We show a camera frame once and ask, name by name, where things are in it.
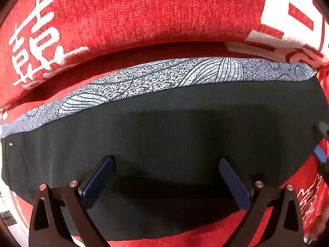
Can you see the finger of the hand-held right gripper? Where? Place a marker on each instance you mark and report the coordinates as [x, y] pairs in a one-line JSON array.
[[320, 154], [324, 130]]

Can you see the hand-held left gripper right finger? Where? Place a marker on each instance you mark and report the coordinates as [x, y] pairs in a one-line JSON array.
[[234, 182]]

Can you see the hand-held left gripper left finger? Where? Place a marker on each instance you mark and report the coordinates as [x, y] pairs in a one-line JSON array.
[[100, 180]]

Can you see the black pants with patterned stripe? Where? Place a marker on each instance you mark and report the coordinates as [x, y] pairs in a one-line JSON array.
[[180, 133]]

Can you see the red printed sofa cover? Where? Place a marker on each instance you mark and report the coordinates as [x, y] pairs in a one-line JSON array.
[[154, 12]]

